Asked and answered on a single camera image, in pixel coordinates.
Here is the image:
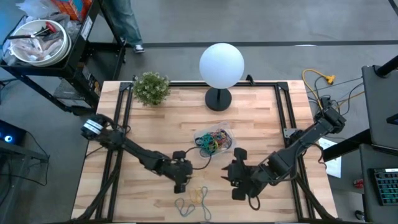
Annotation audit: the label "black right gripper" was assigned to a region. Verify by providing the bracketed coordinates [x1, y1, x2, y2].
[220, 147, 266, 202]

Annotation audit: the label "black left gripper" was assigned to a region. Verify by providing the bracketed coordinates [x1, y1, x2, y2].
[167, 150, 194, 195]

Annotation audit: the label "clear plastic bin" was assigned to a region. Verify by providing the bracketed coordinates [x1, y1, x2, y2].
[192, 121, 238, 159]

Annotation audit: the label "green plant in black pot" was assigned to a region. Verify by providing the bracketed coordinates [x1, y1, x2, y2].
[132, 71, 172, 107]

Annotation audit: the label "white paper sheet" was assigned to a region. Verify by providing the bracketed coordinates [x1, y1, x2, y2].
[319, 136, 343, 179]

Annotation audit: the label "white globe lamp, black base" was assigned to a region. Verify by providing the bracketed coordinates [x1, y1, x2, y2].
[198, 42, 245, 112]

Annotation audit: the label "keyboard with coloured keys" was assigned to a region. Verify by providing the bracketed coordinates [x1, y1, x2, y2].
[372, 167, 398, 207]

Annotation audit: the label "black utility cart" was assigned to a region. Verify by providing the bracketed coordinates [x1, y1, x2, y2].
[0, 0, 127, 113]

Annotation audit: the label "dark grey side desk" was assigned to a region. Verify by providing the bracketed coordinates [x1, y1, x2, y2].
[361, 63, 398, 151]

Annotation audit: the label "person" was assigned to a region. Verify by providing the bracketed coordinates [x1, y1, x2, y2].
[102, 0, 146, 54]

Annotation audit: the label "white bowl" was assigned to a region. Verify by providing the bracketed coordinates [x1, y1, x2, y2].
[8, 18, 72, 67]

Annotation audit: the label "black computer case, blue light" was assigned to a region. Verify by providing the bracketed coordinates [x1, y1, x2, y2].
[0, 119, 28, 147]

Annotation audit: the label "orange cardboard box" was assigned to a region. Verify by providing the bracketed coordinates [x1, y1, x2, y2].
[49, 0, 82, 21]
[79, 0, 93, 13]

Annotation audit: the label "clear plastic bags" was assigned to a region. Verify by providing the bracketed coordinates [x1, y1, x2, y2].
[11, 37, 63, 63]

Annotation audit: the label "white plastic bag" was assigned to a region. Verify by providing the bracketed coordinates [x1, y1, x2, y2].
[15, 0, 62, 19]

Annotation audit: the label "black looped camera cable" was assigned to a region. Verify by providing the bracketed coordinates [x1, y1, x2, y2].
[248, 194, 261, 212]
[185, 146, 213, 171]

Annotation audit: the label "yellow extension cord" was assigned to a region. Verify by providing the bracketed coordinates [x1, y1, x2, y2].
[302, 68, 336, 109]

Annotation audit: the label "black-handled utensil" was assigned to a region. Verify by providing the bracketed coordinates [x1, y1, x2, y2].
[6, 29, 50, 40]

